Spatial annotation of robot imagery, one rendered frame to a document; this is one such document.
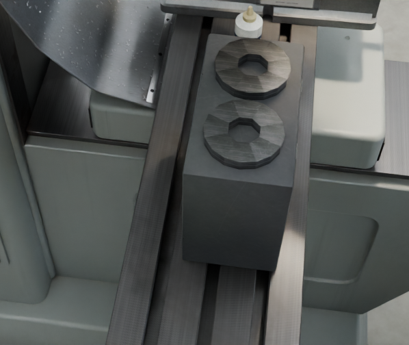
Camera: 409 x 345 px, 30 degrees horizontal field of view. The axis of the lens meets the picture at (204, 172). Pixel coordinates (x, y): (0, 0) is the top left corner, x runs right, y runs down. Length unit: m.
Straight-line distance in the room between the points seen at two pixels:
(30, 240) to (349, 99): 0.70
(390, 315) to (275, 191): 1.22
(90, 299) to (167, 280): 0.80
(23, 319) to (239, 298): 0.87
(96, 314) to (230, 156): 0.97
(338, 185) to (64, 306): 0.71
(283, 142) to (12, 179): 0.69
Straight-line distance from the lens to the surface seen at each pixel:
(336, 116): 1.29
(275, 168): 0.83
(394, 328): 2.00
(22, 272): 1.67
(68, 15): 1.26
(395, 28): 2.66
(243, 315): 0.95
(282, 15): 1.25
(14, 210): 1.49
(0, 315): 1.77
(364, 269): 1.60
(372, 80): 1.36
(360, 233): 1.49
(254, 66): 0.93
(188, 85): 1.16
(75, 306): 1.75
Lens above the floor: 1.75
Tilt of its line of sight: 54 degrees down
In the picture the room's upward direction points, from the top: 3 degrees clockwise
